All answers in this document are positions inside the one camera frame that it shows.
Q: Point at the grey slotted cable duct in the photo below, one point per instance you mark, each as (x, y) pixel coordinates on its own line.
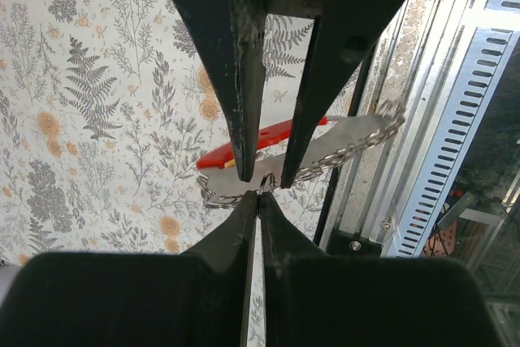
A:
(480, 36)

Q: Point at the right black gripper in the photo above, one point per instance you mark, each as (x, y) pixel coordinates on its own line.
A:
(229, 36)

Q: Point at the metal key holder red handle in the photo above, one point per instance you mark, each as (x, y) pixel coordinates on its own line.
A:
(349, 135)

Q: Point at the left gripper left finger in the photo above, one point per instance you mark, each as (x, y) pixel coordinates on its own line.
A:
(197, 298)

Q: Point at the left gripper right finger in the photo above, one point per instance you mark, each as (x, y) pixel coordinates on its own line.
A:
(316, 299)

